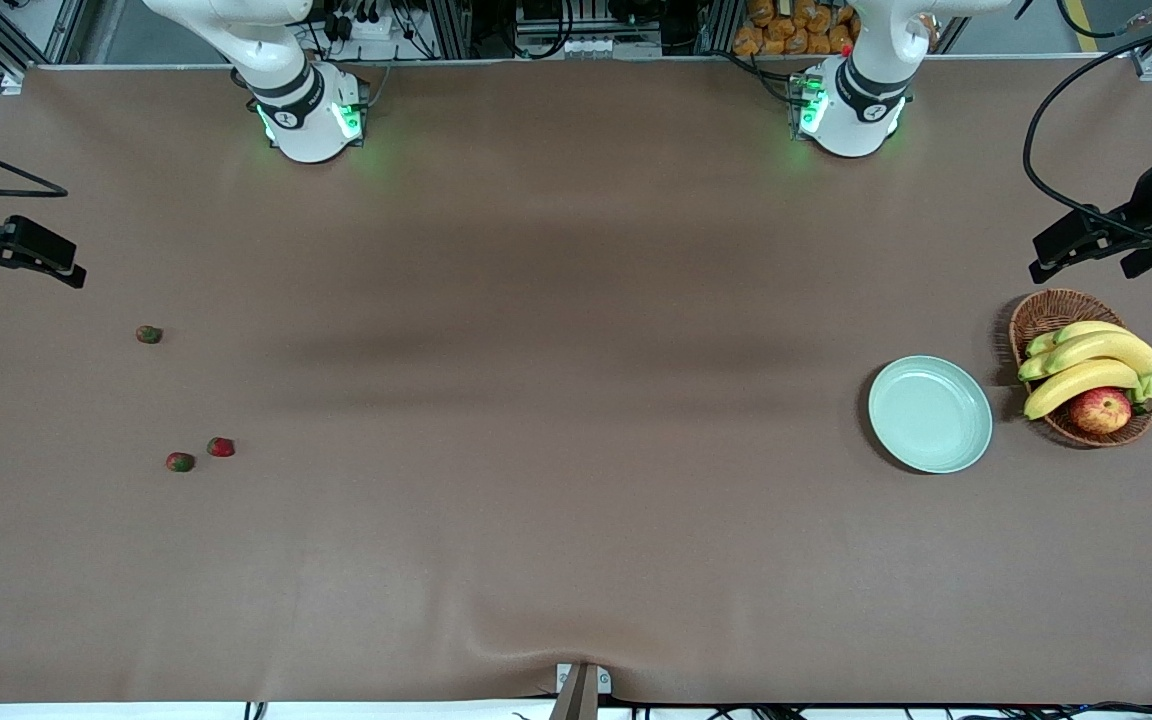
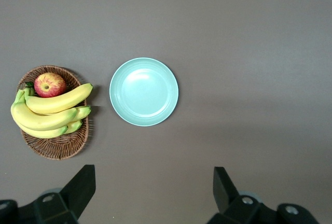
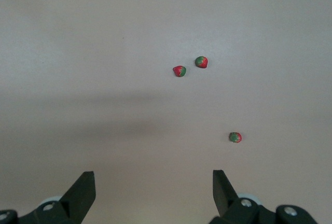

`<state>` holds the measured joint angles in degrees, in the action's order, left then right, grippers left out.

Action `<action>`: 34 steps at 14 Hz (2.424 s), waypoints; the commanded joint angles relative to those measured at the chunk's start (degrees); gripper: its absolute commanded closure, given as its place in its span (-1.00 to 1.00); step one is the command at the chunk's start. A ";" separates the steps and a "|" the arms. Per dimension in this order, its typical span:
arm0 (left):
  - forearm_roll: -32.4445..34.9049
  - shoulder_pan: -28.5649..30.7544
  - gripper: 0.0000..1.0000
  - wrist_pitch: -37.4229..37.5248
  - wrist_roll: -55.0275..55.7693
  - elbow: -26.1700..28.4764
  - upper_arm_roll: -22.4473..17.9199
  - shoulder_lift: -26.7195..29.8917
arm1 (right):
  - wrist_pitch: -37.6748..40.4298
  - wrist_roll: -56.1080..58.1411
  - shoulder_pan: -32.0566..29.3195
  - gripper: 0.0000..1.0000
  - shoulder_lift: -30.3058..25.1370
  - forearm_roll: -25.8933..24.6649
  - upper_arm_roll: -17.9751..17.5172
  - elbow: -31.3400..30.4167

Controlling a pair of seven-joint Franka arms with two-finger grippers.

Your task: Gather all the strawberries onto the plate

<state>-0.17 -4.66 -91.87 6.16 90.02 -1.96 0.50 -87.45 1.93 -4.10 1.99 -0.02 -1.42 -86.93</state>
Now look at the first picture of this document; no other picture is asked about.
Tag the brown wicker basket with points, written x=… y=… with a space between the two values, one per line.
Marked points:
x=1046 y=312

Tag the yellow banana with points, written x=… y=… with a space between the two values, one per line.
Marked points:
x=1106 y=348
x=1086 y=328
x=1076 y=382

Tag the light green round plate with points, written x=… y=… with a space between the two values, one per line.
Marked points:
x=930 y=414

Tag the red strawberry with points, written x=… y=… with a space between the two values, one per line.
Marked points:
x=148 y=334
x=221 y=447
x=180 y=462

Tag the metal clamp bracket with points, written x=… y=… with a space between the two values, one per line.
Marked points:
x=581 y=690

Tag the white terminal block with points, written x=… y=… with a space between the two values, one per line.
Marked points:
x=611 y=47

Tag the red apple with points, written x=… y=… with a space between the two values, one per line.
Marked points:
x=1100 y=411

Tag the bag of orange buns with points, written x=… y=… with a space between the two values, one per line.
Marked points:
x=786 y=30

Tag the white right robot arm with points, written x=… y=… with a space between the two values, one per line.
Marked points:
x=306 y=120

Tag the white power strip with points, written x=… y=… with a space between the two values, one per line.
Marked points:
x=366 y=27

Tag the brown table cover mat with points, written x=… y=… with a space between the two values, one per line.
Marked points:
x=576 y=300

